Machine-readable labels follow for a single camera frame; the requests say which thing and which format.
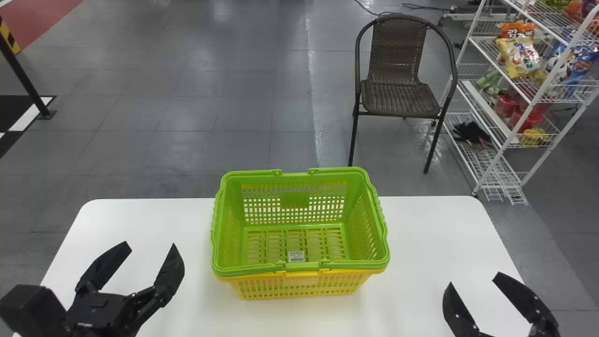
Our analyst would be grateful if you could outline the blue snack packet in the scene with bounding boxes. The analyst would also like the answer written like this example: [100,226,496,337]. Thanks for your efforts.
[557,46,599,86]

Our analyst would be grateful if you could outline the black gloves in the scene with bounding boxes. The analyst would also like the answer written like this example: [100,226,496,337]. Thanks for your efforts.
[452,121,492,147]

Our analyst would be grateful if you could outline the yellow snack packet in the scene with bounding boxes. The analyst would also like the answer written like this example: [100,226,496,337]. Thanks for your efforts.
[495,37,541,79]

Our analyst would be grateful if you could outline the striped post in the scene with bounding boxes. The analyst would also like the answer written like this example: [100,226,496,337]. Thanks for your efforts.
[0,14,57,120]

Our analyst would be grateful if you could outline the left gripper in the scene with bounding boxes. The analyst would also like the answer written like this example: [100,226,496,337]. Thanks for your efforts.
[63,241,185,337]

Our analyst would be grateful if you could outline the orange snack packet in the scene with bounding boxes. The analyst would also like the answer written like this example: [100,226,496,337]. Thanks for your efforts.
[500,21,536,40]

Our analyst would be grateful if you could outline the yellow basket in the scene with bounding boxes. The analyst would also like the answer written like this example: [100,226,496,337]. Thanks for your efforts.
[214,268,387,300]

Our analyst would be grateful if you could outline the brown wicker chair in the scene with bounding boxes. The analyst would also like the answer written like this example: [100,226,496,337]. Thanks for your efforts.
[348,13,458,175]

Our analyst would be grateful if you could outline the black cable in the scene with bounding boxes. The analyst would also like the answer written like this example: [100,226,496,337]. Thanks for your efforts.
[352,0,450,17]

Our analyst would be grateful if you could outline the green basket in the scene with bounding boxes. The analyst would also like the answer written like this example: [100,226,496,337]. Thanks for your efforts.
[211,167,390,278]

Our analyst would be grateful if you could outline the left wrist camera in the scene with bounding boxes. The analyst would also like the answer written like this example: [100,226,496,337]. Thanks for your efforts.
[0,285,67,337]

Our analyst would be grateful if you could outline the white wire rack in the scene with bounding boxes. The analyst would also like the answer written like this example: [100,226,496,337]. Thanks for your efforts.
[440,0,599,206]

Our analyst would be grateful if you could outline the red noodle cup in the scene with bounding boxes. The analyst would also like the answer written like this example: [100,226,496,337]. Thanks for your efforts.
[494,95,519,117]
[509,103,548,133]

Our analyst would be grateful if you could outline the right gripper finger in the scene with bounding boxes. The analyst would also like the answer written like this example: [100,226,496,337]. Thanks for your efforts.
[443,282,482,337]
[492,272,560,337]

